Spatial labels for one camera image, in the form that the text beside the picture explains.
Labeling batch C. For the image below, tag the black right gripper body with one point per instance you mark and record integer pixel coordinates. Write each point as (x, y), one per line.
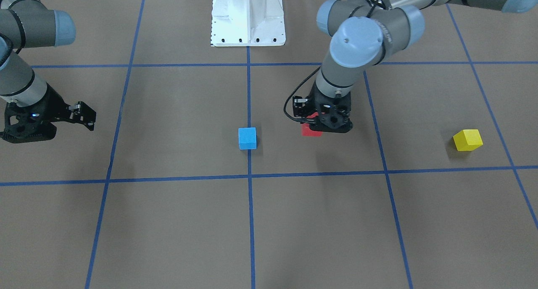
(54, 105)

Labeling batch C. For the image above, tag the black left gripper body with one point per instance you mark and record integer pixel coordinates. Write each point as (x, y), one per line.
(299, 106)

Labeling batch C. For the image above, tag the red cube block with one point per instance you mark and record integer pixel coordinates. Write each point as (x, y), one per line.
(306, 130)

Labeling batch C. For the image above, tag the blue cube block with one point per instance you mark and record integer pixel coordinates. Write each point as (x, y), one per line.
(247, 138)

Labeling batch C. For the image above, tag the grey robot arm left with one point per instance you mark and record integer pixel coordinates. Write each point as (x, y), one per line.
(364, 33)

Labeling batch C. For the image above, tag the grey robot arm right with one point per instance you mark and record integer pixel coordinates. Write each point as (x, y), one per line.
(28, 24)

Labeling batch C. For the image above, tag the blue tape line crosswise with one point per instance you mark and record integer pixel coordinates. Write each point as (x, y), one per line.
(268, 175)

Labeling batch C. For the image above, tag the blue tape line lengthwise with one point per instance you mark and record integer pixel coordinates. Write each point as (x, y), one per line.
(249, 166)

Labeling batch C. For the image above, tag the yellow cube block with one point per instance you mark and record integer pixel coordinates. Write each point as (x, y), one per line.
(467, 140)

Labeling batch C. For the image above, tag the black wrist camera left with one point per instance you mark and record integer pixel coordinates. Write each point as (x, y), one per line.
(302, 107)

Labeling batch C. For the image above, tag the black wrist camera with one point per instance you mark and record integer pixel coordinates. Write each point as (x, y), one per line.
(81, 113)
(302, 107)

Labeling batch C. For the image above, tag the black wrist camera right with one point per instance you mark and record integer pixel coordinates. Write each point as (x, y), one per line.
(81, 113)

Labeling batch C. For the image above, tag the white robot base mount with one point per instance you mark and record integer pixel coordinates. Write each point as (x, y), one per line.
(247, 23)

